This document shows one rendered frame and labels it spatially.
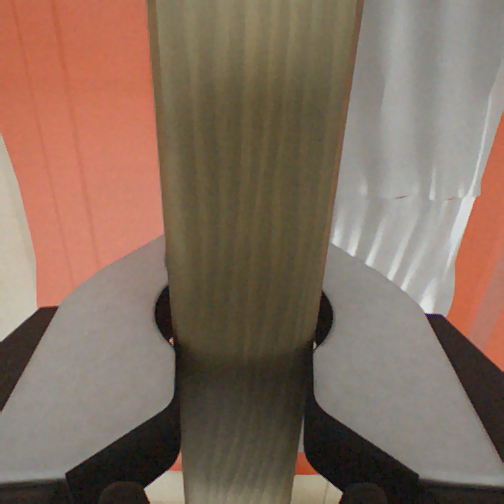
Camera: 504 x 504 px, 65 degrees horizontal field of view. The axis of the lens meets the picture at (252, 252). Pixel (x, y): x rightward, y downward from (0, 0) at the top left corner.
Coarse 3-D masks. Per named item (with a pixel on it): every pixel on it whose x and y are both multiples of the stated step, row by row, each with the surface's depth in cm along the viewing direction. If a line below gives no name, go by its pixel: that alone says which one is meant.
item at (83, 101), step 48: (0, 0) 14; (48, 0) 14; (96, 0) 14; (144, 0) 14; (0, 48) 14; (48, 48) 14; (96, 48) 14; (144, 48) 14; (0, 96) 15; (48, 96) 15; (96, 96) 15; (144, 96) 15; (48, 144) 16; (96, 144) 16; (144, 144) 16
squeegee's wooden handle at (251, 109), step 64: (192, 0) 5; (256, 0) 5; (320, 0) 5; (192, 64) 5; (256, 64) 5; (320, 64) 5; (192, 128) 6; (256, 128) 6; (320, 128) 6; (192, 192) 6; (256, 192) 6; (320, 192) 6; (192, 256) 7; (256, 256) 7; (320, 256) 7; (192, 320) 7; (256, 320) 7; (192, 384) 8; (256, 384) 8; (192, 448) 9; (256, 448) 9
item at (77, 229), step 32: (32, 192) 17; (64, 192) 17; (96, 192) 17; (128, 192) 17; (32, 224) 18; (64, 224) 18; (96, 224) 18; (128, 224) 18; (160, 224) 18; (480, 224) 18; (64, 256) 18; (96, 256) 19; (480, 256) 19; (64, 288) 19; (448, 320) 21
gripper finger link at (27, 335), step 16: (32, 320) 8; (48, 320) 8; (16, 336) 8; (32, 336) 8; (0, 352) 7; (16, 352) 7; (32, 352) 7; (0, 368) 7; (16, 368) 7; (0, 384) 6; (0, 400) 6; (0, 496) 5; (16, 496) 5; (32, 496) 5; (48, 496) 5; (64, 496) 5
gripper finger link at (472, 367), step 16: (432, 320) 8; (448, 336) 8; (464, 336) 8; (448, 352) 8; (464, 352) 8; (480, 352) 8; (464, 368) 7; (480, 368) 7; (496, 368) 7; (464, 384) 7; (480, 384) 7; (496, 384) 7; (480, 400) 7; (496, 400) 7; (480, 416) 6; (496, 416) 6; (496, 432) 6; (496, 448) 6; (416, 496) 6; (432, 496) 5; (448, 496) 5; (464, 496) 5; (480, 496) 5; (496, 496) 5
